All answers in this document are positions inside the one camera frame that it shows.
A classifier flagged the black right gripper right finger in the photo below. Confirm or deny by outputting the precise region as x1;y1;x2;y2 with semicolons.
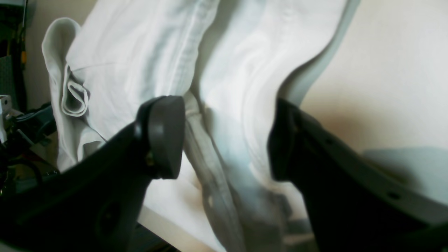
268;98;448;252

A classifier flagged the white T-shirt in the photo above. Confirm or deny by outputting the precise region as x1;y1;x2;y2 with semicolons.
42;0;359;252

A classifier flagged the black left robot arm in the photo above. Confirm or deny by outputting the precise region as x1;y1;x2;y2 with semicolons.
1;95;59;197

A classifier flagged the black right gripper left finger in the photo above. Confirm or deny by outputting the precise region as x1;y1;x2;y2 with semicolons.
1;96;186;252

